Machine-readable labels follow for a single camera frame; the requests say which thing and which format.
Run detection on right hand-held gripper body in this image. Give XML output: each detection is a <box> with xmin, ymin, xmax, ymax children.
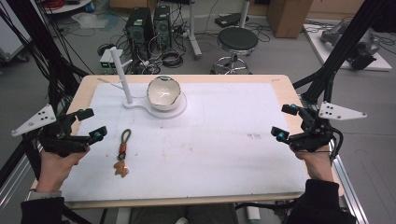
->
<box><xmin>289</xmin><ymin>101</ymin><xmax>368</xmax><ymax>154</ymax></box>

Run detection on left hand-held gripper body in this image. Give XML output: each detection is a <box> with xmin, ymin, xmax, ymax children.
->
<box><xmin>11</xmin><ymin>104</ymin><xmax>92</xmax><ymax>159</ymax></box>

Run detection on person's left hand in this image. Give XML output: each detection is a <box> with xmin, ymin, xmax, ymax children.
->
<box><xmin>35</xmin><ymin>147</ymin><xmax>92</xmax><ymax>192</ymax></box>

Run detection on person's right hand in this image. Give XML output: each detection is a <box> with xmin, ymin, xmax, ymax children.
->
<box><xmin>293</xmin><ymin>149</ymin><xmax>334</xmax><ymax>183</ymax></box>

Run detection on white stand with upright pole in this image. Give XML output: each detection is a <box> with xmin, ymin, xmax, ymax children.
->
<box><xmin>109</xmin><ymin>46</ymin><xmax>188</xmax><ymax>120</ymax></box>

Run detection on grey wrist band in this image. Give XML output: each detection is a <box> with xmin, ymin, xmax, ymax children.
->
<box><xmin>27</xmin><ymin>189</ymin><xmax>64</xmax><ymax>202</ymax></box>

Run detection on white power supply box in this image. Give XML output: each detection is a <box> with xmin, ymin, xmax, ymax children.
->
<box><xmin>99</xmin><ymin>49</ymin><xmax>125</xmax><ymax>75</ymax></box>

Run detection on white shell-shaped bowl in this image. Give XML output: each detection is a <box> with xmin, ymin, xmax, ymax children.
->
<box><xmin>146</xmin><ymin>75</ymin><xmax>182</xmax><ymax>112</ymax></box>

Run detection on white table mat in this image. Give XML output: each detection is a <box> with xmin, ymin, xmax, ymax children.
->
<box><xmin>60</xmin><ymin>81</ymin><xmax>310</xmax><ymax>203</ymax></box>

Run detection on black round stool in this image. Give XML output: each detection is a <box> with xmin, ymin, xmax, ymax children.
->
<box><xmin>210</xmin><ymin>26</ymin><xmax>260</xmax><ymax>76</ymax></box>

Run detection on white board with grey machine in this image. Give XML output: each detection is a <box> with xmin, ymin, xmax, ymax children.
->
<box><xmin>303</xmin><ymin>20</ymin><xmax>393</xmax><ymax>73</ymax></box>

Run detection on brown wooden cabinet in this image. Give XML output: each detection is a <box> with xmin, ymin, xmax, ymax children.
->
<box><xmin>265</xmin><ymin>0</ymin><xmax>315</xmax><ymax>39</ymax></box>

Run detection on clear plastic bag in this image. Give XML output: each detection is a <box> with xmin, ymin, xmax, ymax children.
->
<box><xmin>71</xmin><ymin>11</ymin><xmax>109</xmax><ymax>30</ymax></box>

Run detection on large black computer tower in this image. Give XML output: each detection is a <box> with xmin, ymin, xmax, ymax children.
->
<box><xmin>125</xmin><ymin>7</ymin><xmax>155</xmax><ymax>63</ymax></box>

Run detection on black flat floor device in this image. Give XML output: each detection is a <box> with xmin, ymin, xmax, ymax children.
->
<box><xmin>214</xmin><ymin>12</ymin><xmax>250</xmax><ymax>29</ymax></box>

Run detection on small black computer tower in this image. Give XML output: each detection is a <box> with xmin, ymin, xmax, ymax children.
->
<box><xmin>152</xmin><ymin>5</ymin><xmax>173</xmax><ymax>50</ymax></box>

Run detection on white metal table leg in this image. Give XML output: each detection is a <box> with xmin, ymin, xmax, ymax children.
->
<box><xmin>187</xmin><ymin>0</ymin><xmax>204</xmax><ymax>61</ymax></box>

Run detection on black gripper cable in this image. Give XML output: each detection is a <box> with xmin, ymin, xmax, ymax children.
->
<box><xmin>329</xmin><ymin>126</ymin><xmax>346</xmax><ymax>161</ymax></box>

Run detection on gingerbread keychain with olive cord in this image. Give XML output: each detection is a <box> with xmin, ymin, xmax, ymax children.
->
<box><xmin>112</xmin><ymin>128</ymin><xmax>133</xmax><ymax>178</ymax></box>

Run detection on aluminium rail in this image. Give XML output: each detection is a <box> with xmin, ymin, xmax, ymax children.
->
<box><xmin>331</xmin><ymin>154</ymin><xmax>371</xmax><ymax>224</ymax></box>

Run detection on black frame struts with cables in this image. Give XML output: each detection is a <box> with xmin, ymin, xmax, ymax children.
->
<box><xmin>0</xmin><ymin>0</ymin><xmax>94</xmax><ymax>113</ymax></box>

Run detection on black frame strut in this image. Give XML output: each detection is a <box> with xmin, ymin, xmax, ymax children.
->
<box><xmin>292</xmin><ymin>0</ymin><xmax>394</xmax><ymax>105</ymax></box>

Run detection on coiled black floor cables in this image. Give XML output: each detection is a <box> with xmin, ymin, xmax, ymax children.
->
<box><xmin>160</xmin><ymin>48</ymin><xmax>185</xmax><ymax>69</ymax></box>

